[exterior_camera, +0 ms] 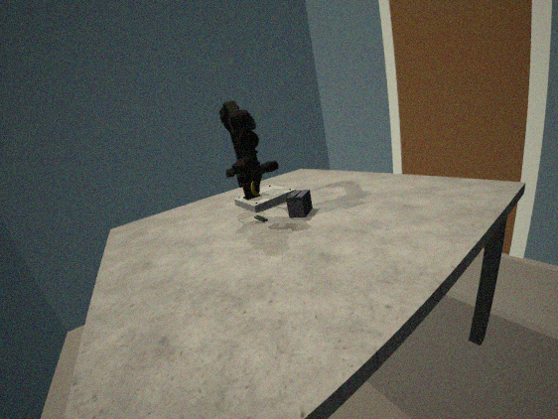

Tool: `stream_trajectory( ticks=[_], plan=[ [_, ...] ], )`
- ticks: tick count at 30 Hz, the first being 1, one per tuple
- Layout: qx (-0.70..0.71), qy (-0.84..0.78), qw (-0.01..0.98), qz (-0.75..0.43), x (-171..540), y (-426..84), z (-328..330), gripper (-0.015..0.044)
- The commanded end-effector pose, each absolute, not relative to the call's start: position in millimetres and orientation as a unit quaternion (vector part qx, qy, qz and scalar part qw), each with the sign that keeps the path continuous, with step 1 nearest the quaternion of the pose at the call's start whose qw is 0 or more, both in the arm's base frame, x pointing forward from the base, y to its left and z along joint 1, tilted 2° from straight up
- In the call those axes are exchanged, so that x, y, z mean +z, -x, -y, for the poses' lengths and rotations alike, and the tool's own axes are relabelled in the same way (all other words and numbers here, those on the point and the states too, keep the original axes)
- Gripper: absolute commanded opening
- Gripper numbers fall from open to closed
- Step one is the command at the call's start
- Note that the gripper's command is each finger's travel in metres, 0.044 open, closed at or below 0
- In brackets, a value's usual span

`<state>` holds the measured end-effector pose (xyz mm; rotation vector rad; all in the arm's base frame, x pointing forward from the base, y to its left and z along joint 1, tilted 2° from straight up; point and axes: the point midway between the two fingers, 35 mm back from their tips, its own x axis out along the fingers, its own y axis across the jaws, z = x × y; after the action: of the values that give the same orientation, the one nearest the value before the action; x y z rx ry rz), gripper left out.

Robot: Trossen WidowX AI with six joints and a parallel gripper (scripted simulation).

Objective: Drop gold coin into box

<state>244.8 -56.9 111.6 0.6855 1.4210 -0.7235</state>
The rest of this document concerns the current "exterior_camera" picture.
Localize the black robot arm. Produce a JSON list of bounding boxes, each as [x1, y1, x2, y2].
[[219, 101, 260, 200]]

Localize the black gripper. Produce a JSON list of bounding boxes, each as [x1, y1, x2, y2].
[[226, 149, 279, 193]]

